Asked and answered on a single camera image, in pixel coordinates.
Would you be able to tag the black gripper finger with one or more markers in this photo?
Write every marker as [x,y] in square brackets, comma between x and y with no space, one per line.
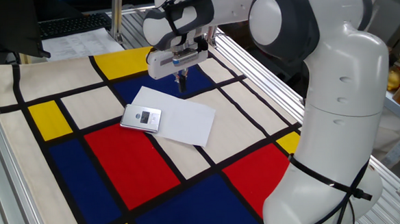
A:
[184,80]
[180,82]

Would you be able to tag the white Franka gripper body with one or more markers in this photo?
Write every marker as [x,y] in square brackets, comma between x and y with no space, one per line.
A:
[158,71]

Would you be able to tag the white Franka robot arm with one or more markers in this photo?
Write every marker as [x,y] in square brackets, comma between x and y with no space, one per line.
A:
[339,84]

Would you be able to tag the flat silver metal device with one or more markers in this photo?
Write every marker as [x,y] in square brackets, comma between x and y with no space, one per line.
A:
[140,118]

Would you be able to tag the printed paper sheet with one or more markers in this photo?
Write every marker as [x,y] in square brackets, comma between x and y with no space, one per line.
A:
[80,45]

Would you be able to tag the black keyboard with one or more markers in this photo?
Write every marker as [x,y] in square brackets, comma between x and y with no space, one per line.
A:
[75,25]

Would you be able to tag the Mondrian pattern tablecloth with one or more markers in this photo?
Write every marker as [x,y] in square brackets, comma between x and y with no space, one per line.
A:
[131,170]

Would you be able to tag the black monitor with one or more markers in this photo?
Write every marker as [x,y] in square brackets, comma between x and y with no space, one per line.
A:
[7,26]

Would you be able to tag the yellow plastic object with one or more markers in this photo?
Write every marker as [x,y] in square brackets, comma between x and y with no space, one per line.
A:
[395,79]

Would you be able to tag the aluminium frame post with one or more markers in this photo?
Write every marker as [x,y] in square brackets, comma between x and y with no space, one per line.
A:
[117,17]

